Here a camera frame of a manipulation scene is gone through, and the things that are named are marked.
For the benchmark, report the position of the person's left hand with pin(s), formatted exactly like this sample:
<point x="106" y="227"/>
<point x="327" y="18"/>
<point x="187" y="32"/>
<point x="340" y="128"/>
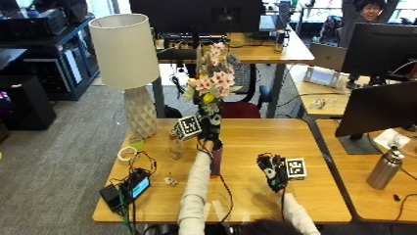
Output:
<point x="211" y="129"/>

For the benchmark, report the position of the person's right hand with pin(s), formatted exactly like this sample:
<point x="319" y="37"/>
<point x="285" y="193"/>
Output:
<point x="271" y="173"/>

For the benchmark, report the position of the pink artificial flower bouquet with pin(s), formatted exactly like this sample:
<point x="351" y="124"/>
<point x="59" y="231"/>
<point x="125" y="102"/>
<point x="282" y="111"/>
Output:
<point x="215" y="78"/>

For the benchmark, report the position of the white marker cube right glove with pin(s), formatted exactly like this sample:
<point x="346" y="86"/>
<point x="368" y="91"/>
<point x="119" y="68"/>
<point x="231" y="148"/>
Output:
<point x="296" y="168"/>

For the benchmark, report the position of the white marker cube glove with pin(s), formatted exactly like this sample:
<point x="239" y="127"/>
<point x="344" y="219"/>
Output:
<point x="189" y="127"/>
<point x="296" y="168"/>

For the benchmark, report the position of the dark red vase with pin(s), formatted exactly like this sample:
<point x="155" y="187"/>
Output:
<point x="217" y="160"/>

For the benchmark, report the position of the red office chair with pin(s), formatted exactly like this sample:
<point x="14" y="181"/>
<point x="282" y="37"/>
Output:
<point x="246" y="106"/>

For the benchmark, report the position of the white marker cube left glove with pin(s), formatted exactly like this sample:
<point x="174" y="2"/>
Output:
<point x="189" y="127"/>

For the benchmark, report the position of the clear glass bottle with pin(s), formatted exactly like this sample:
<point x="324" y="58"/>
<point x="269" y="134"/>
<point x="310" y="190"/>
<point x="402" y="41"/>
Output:
<point x="175" y="145"/>

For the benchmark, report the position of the stainless steel water bottle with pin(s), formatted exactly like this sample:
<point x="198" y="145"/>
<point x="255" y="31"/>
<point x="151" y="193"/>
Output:
<point x="386" y="168"/>

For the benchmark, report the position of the white tablet stand device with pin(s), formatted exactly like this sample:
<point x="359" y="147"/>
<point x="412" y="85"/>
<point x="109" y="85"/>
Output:
<point x="323" y="76"/>

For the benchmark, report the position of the white paper sheet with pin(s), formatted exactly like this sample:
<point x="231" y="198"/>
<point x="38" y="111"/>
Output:
<point x="391" y="138"/>

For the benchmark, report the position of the black computer monitor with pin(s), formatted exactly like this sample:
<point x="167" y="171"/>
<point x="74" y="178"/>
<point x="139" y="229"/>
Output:
<point x="378" y="52"/>
<point x="378" y="111"/>
<point x="195" y="16"/>

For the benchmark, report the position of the roll of tape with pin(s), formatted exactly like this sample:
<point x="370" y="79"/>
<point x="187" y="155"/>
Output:
<point x="127" y="155"/>

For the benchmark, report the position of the black device with screen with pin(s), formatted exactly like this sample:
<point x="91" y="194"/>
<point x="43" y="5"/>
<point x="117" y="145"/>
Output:
<point x="131" y="189"/>

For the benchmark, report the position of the wooden desk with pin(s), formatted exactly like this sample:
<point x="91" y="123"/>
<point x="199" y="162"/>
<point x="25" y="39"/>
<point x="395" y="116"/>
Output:
<point x="261" y="49"/>

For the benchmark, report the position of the grey laptop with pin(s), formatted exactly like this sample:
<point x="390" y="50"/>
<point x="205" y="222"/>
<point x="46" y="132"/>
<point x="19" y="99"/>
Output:
<point x="328" y="56"/>

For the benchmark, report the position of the white table lamp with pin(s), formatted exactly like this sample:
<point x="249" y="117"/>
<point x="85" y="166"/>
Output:
<point x="129" y="65"/>

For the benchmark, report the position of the black shelf cabinet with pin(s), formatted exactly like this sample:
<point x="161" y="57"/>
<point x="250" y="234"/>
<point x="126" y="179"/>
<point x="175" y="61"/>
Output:
<point x="53" y="58"/>

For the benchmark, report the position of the black box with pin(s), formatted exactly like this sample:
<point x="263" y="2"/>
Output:
<point x="25" y="101"/>

